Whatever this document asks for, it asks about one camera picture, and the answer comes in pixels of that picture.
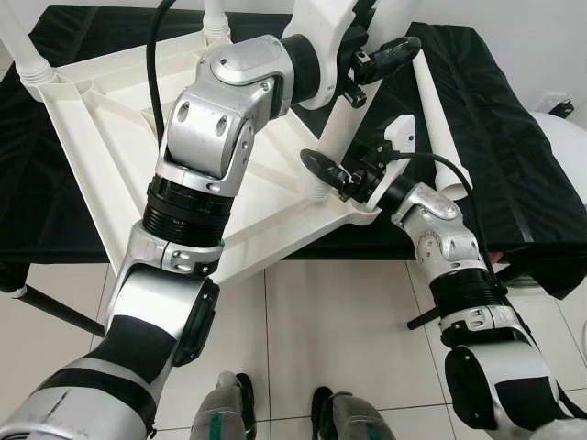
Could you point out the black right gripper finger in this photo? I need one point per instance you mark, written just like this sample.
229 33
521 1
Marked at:
323 169

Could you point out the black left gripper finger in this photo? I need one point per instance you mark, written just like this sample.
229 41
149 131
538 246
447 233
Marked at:
390 60

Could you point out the white plastic table top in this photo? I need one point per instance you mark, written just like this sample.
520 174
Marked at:
284 215

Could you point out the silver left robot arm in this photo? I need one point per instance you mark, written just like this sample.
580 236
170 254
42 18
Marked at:
220 119

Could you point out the black tablecloth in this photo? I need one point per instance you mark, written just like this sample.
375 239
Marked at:
523 137

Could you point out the white round appliance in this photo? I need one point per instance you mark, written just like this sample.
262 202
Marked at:
569 147

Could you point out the grey robot right leg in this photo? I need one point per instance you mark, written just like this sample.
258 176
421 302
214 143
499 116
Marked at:
353 420

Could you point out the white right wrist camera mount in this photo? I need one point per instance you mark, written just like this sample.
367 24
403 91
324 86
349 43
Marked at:
399 133

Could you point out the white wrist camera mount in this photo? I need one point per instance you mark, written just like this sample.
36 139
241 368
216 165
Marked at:
399 133
321 37

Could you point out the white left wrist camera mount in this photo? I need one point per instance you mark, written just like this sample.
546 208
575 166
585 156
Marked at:
321 37

